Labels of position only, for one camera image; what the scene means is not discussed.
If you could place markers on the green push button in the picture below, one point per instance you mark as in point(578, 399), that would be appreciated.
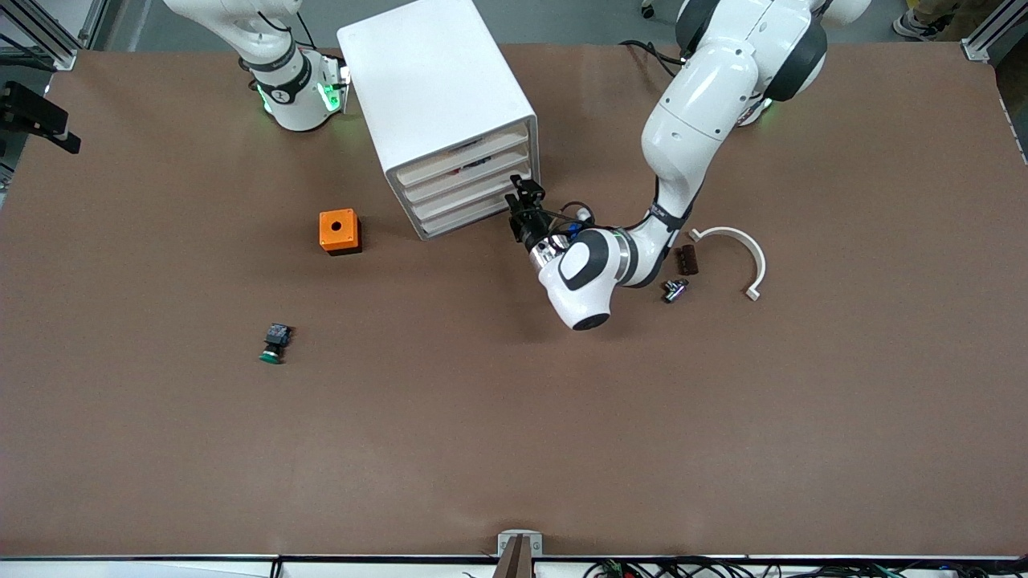
point(275, 337)

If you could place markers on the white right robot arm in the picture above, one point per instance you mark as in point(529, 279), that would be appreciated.
point(293, 96)

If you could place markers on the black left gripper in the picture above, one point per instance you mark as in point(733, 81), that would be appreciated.
point(531, 230)

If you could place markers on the orange box with hole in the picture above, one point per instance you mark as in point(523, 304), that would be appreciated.
point(337, 229)

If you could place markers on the white curved plastic clamp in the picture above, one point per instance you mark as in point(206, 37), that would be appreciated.
point(727, 231)

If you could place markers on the red black small part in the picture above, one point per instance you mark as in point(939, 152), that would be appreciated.
point(475, 164)

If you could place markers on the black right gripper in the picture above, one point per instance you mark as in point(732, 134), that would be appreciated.
point(30, 110)

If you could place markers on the grey sneaker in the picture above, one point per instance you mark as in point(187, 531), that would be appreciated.
point(911, 28)

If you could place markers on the aluminium frame profile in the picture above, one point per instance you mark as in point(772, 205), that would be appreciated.
point(992, 36)
point(40, 32)

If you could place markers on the person leg beige trousers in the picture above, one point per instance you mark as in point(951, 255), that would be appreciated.
point(940, 10)

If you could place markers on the white table edge rail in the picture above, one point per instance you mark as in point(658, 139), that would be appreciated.
point(120, 568)

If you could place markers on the brown terminal block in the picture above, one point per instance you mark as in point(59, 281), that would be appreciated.
point(687, 260)

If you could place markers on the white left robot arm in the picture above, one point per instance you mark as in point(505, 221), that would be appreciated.
point(707, 88)

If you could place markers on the brown flat strip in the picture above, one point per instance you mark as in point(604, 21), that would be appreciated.
point(516, 562)

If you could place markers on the chrome tee pipe fitting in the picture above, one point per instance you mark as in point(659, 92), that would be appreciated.
point(675, 291)

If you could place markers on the grey metal bracket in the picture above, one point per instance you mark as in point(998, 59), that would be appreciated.
point(507, 542)

